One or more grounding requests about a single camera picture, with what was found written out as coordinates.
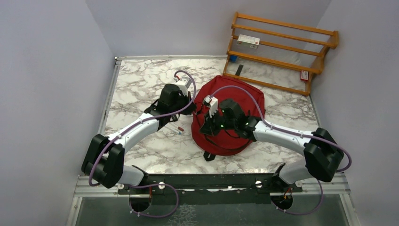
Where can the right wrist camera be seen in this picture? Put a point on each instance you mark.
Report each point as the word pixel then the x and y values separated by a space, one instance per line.
pixel 212 104

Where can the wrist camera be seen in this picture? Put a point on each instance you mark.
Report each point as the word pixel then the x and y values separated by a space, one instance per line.
pixel 183 84
pixel 212 104

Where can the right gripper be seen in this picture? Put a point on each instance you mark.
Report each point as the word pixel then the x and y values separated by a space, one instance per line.
pixel 208 127

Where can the white box on shelf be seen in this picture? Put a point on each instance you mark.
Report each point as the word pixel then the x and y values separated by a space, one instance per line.
pixel 248 41

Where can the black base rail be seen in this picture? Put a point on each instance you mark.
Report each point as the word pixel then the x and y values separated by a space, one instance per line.
pixel 203 189

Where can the wooden shelf rack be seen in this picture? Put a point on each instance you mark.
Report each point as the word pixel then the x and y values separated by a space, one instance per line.
pixel 284 50

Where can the red student backpack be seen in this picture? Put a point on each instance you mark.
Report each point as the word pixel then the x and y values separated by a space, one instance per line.
pixel 241 105

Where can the red capped white pen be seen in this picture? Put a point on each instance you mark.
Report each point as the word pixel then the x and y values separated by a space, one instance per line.
pixel 174 126

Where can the blue capped white pen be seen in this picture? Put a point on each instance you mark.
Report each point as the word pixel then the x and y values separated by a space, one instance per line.
pixel 175 131

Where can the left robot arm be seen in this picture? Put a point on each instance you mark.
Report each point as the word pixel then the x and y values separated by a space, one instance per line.
pixel 104 160

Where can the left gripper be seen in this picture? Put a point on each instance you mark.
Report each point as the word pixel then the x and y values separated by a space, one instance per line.
pixel 188 110

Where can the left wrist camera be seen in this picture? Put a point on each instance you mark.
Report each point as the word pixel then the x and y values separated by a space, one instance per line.
pixel 183 84

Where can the small red white box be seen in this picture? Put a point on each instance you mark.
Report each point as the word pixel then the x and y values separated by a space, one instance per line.
pixel 304 76

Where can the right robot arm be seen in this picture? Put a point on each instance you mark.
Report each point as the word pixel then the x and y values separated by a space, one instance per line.
pixel 321 154

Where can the small blue block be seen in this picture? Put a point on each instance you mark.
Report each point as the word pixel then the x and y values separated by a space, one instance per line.
pixel 233 58

